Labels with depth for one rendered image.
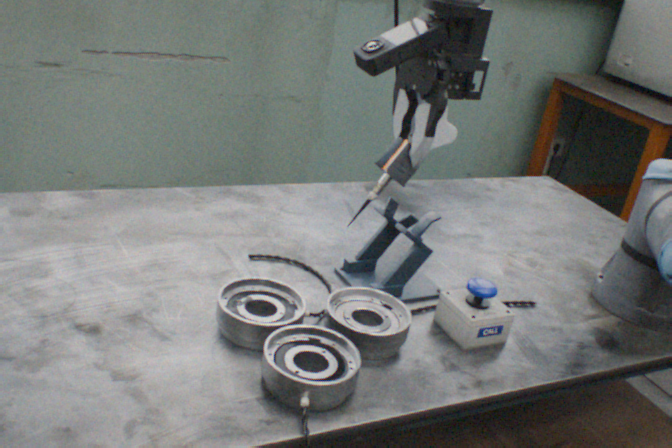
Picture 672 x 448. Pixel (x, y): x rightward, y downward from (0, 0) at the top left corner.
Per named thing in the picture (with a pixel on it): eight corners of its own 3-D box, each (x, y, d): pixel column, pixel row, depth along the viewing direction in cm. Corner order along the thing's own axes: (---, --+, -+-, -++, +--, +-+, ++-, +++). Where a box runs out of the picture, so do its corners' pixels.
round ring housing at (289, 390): (266, 347, 83) (271, 317, 81) (355, 363, 83) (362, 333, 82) (252, 405, 73) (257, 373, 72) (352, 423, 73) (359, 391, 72)
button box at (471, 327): (463, 351, 89) (473, 318, 87) (432, 320, 95) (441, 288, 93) (513, 342, 93) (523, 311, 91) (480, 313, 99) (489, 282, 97)
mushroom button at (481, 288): (470, 326, 90) (480, 292, 88) (452, 309, 93) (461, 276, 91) (495, 322, 92) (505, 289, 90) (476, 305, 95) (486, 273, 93)
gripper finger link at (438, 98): (442, 140, 88) (453, 68, 85) (432, 140, 87) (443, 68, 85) (420, 131, 92) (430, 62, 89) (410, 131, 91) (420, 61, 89)
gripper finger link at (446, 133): (456, 173, 93) (468, 103, 90) (419, 174, 90) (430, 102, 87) (442, 166, 95) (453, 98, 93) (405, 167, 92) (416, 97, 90)
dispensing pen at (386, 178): (332, 213, 94) (414, 113, 93) (352, 228, 96) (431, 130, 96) (340, 221, 92) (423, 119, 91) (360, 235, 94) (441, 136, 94)
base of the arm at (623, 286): (636, 275, 119) (656, 222, 115) (713, 325, 107) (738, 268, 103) (571, 283, 112) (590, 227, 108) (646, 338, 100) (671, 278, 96)
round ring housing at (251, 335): (222, 357, 80) (226, 326, 78) (207, 305, 89) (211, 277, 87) (311, 352, 84) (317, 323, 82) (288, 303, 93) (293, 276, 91)
